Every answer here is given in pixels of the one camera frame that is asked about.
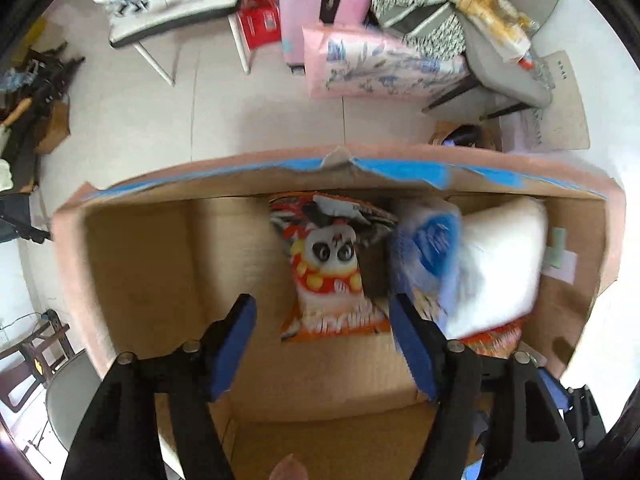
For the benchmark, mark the pink suitcase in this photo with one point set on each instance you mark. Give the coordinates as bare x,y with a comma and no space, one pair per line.
305,5

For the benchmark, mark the grey chair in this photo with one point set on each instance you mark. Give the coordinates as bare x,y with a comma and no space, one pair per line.
500,67

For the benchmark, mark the orange panda print snack bag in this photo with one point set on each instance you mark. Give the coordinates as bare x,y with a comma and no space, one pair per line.
325,280

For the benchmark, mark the dark wooden chair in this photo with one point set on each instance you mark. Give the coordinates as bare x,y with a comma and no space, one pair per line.
35,350

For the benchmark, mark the black tripod clutter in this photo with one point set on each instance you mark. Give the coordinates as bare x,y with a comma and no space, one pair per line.
35,90

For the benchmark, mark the flat cardboard sheet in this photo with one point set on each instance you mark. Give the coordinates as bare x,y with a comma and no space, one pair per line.
560,110

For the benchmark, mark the small open cardboard box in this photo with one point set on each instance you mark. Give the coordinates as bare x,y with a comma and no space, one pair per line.
467,136

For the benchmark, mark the blue and white plastic packet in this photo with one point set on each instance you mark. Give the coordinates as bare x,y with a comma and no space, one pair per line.
430,245

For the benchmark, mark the round grey stool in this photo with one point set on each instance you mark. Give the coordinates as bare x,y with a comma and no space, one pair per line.
72,400

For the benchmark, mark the white folding table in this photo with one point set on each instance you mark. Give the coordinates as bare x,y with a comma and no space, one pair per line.
170,20

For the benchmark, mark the person's left hand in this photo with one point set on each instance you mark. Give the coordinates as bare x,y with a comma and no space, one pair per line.
289,467

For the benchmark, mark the large cardboard box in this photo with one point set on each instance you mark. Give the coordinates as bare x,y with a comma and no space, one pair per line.
150,260

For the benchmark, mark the small brown cardboard box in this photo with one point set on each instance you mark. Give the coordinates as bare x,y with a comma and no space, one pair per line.
52,127

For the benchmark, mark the white soft pillow pack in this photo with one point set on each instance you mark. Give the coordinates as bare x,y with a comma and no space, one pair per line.
505,260

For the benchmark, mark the pink floral pillow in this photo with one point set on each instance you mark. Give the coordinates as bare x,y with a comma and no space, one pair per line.
380,62

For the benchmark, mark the yellow plastic bag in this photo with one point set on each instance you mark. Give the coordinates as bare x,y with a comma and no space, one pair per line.
495,10

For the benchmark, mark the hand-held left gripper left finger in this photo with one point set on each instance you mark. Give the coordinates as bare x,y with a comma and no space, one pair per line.
240,340

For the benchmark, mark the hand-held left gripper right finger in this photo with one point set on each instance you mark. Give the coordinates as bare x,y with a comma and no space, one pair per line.
412,350

